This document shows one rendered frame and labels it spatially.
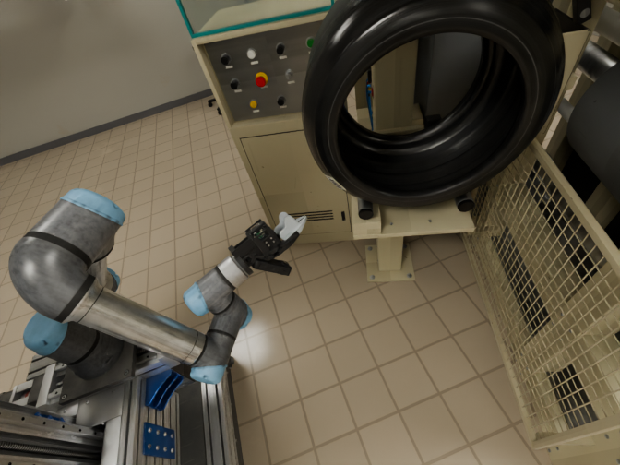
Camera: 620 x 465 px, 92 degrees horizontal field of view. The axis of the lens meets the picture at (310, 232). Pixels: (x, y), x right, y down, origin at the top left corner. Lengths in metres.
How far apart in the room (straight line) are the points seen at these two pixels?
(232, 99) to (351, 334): 1.29
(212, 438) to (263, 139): 1.30
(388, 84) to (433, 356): 1.22
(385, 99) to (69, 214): 0.92
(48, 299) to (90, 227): 0.14
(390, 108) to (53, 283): 1.02
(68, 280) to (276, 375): 1.21
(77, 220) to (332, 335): 1.31
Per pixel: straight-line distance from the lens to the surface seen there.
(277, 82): 1.44
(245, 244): 0.75
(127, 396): 1.24
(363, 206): 0.92
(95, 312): 0.71
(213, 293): 0.77
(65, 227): 0.72
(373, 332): 1.69
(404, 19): 0.65
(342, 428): 1.59
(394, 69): 1.09
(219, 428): 1.49
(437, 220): 1.05
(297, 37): 1.37
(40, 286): 0.70
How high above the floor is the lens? 1.57
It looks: 48 degrees down
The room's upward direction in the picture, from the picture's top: 16 degrees counter-clockwise
